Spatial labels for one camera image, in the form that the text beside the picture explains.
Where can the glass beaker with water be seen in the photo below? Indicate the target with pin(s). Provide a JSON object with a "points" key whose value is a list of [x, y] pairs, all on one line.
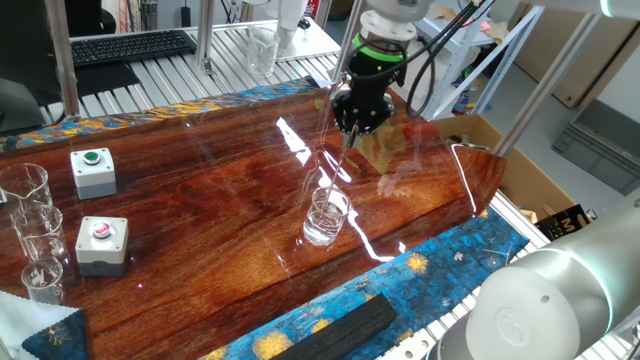
{"points": [[325, 225]]}

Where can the open cardboard box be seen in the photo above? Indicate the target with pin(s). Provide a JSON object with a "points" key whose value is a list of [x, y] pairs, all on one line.
{"points": [[530, 175]]}

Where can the black computer monitor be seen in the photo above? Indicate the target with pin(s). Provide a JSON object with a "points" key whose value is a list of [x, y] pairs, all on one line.
{"points": [[22, 50]]}

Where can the aluminium frame post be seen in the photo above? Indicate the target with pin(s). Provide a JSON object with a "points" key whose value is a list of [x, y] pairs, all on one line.
{"points": [[205, 35], [64, 60], [344, 55]]}

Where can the black printed box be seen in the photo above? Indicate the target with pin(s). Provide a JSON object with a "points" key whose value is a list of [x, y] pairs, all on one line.
{"points": [[562, 225]]}

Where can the black computer keyboard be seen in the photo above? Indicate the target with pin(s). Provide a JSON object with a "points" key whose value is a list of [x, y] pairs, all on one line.
{"points": [[135, 47]]}

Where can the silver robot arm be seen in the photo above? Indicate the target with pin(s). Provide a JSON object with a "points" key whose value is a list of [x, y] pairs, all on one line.
{"points": [[530, 320]]}

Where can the red push button box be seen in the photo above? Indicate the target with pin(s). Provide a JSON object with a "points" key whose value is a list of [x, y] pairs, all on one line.
{"points": [[102, 250]]}

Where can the black desk pad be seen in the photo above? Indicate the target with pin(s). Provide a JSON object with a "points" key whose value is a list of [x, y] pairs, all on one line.
{"points": [[105, 77]]}

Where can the grey plastic crate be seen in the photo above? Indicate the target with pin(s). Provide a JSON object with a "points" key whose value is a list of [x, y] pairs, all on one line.
{"points": [[585, 135]]}

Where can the tall empty glass beaker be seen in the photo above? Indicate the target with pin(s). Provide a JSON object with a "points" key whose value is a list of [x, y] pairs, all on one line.
{"points": [[262, 52]]}

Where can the glossy wood print mat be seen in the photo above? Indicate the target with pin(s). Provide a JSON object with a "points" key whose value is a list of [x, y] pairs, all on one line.
{"points": [[200, 225]]}

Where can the flat aluminium plate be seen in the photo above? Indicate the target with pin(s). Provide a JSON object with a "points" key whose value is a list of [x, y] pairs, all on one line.
{"points": [[315, 46]]}

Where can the green push button box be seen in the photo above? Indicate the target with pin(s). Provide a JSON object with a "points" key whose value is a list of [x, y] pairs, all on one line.
{"points": [[92, 172]]}

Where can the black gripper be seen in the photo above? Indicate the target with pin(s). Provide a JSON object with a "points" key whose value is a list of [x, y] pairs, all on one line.
{"points": [[375, 77]]}

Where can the brown cardboard panel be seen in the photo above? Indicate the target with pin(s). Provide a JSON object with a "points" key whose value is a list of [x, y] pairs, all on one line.
{"points": [[590, 70]]}

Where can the black power adapter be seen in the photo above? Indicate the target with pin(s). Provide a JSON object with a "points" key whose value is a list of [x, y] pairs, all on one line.
{"points": [[186, 16]]}

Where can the clear glass stirring rod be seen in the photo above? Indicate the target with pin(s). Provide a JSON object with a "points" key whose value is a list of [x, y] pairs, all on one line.
{"points": [[339, 167]]}

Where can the black foam block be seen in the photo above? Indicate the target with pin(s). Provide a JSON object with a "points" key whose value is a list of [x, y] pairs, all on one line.
{"points": [[340, 330]]}

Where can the blue starry night cloth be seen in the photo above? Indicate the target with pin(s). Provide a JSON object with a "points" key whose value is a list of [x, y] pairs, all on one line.
{"points": [[450, 260]]}

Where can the white plastic stand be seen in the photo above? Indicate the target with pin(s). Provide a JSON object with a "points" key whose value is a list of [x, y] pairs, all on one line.
{"points": [[291, 20]]}

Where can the small empty glass beaker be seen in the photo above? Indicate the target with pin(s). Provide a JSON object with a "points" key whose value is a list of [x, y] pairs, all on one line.
{"points": [[42, 285]]}

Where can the white metal shelf rack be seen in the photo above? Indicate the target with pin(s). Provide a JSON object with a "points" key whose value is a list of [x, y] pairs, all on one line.
{"points": [[446, 85]]}

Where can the slanted aluminium frame strut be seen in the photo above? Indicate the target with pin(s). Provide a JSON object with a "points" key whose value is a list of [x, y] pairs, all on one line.
{"points": [[544, 87]]}

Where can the medium empty glass beaker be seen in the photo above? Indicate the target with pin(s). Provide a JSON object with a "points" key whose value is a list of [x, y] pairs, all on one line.
{"points": [[42, 235]]}

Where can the large empty glass beaker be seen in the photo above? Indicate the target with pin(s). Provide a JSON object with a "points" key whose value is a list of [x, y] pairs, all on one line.
{"points": [[27, 187]]}

